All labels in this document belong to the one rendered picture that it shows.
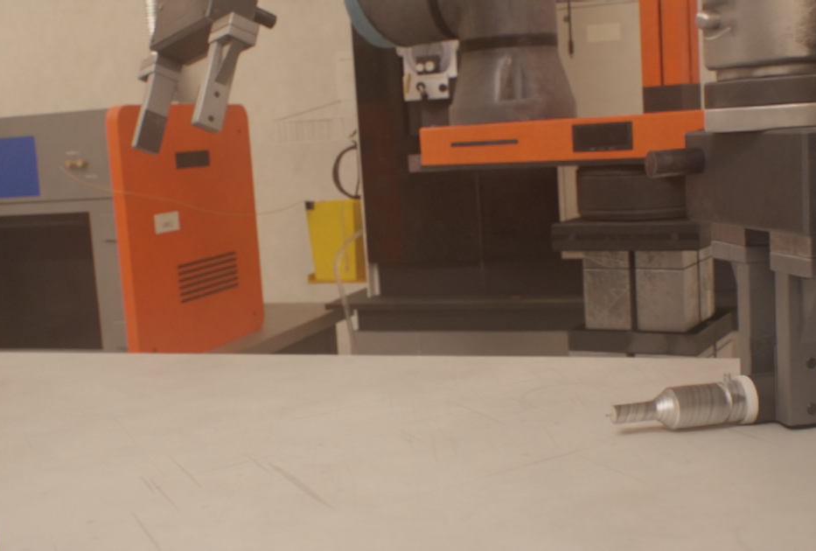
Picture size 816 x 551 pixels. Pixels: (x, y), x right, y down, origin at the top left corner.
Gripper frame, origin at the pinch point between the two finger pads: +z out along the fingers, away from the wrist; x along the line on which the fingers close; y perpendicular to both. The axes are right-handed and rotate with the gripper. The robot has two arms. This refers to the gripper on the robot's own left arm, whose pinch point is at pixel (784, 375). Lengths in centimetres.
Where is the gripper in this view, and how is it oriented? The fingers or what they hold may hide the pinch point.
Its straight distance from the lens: 64.1
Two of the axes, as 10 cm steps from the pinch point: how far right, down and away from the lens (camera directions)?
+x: 1.8, 1.1, -9.8
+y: -9.8, 0.9, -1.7
